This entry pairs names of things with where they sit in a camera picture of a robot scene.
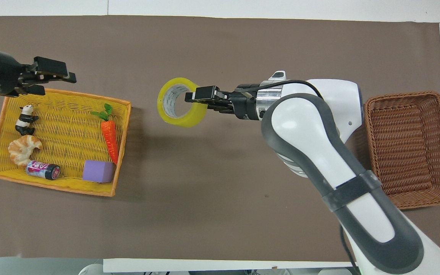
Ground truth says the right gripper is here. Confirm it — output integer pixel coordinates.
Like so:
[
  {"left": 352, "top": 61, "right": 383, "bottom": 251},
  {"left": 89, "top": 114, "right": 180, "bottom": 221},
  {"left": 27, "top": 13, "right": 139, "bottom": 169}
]
[{"left": 184, "top": 84, "right": 261, "bottom": 121}]

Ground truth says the toy croissant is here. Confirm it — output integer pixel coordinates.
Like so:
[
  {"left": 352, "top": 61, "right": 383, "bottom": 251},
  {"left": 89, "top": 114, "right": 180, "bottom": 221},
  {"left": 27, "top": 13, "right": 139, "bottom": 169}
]
[{"left": 8, "top": 135, "right": 44, "bottom": 167}]

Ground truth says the black cable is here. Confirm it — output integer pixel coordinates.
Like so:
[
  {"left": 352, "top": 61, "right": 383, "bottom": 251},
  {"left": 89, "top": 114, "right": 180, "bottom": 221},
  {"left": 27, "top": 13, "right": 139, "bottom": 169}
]
[
  {"left": 340, "top": 225, "right": 359, "bottom": 268},
  {"left": 242, "top": 79, "right": 324, "bottom": 100}
]

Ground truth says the panda toy figure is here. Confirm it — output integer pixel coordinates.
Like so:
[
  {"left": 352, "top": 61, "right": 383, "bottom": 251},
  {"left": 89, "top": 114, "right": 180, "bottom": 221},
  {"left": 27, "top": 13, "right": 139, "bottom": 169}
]
[{"left": 15, "top": 104, "right": 40, "bottom": 136}]

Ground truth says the yellow tape roll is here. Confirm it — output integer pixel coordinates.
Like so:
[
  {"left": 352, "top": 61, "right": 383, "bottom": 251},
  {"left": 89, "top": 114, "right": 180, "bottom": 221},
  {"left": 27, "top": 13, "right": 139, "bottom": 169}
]
[{"left": 157, "top": 77, "right": 209, "bottom": 128}]

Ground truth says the purple foam block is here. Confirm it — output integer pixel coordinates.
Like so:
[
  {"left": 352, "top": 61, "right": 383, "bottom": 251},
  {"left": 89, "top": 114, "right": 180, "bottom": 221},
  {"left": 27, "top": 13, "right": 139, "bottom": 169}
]
[{"left": 82, "top": 160, "right": 116, "bottom": 184}]

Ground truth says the small drink can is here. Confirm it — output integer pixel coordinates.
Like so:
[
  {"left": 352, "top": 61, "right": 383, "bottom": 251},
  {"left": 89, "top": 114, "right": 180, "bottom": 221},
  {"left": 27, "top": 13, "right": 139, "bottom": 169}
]
[{"left": 26, "top": 160, "right": 61, "bottom": 181}]

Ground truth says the brown woven basket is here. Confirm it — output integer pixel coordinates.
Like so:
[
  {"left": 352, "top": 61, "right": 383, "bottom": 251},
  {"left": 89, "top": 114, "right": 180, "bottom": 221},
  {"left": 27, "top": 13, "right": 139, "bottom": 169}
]
[{"left": 363, "top": 91, "right": 440, "bottom": 210}]

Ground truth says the toy carrot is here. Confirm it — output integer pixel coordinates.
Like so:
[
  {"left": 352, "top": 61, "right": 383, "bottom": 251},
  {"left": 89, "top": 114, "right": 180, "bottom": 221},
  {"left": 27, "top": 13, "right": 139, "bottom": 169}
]
[{"left": 91, "top": 103, "right": 120, "bottom": 166}]

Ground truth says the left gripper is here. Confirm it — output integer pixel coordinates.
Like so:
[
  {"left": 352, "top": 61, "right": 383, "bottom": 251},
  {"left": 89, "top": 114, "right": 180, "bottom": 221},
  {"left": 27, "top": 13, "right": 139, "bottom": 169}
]
[{"left": 0, "top": 50, "right": 77, "bottom": 97}]

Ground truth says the yellow woven basket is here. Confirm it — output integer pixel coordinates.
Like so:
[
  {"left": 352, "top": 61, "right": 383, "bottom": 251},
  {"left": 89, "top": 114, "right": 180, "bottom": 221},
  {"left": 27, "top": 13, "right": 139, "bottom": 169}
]
[{"left": 0, "top": 88, "right": 132, "bottom": 197}]

